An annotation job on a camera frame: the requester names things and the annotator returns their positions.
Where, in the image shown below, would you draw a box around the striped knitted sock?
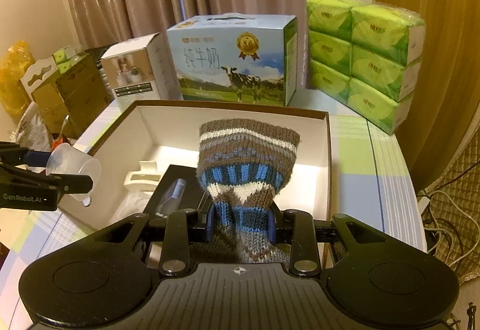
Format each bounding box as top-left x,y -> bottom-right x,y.
190,119 -> 300,263

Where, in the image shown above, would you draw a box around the crumpled plastic bag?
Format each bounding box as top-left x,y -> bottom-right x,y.
15,101 -> 53,152

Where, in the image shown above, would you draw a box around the black shaver box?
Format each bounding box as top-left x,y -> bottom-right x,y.
143,165 -> 212,219

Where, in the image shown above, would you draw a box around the clear plastic bag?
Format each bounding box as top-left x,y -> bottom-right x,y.
109,191 -> 152,224

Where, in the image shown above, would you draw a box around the cream hair clip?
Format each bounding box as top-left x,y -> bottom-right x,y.
124,160 -> 164,195

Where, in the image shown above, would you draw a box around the brown cardboard box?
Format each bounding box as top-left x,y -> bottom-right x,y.
51,53 -> 112,139

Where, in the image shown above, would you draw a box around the white cardboard insert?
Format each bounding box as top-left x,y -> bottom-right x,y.
20,56 -> 59,101

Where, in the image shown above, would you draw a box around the checkered tablecloth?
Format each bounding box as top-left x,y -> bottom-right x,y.
1,90 -> 426,329

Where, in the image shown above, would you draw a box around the large brown storage box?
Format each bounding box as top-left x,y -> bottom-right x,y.
59,101 -> 331,230

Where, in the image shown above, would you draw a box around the yellow plastic bag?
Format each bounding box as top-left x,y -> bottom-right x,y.
0,41 -> 35,122

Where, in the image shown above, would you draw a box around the small green tissue boxes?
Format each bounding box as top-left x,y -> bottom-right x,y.
53,45 -> 84,75

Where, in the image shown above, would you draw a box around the white humidifier box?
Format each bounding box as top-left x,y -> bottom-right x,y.
101,32 -> 182,111

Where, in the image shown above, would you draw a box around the quilted chair cushion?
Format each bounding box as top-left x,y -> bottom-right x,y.
421,132 -> 479,284

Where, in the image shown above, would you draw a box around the blue milk carton box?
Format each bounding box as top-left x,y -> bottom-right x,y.
167,13 -> 298,106

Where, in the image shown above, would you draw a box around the green tissue pack bundle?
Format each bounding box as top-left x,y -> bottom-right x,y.
306,0 -> 426,135

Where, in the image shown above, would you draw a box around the white cables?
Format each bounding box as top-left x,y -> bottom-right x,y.
415,188 -> 480,271

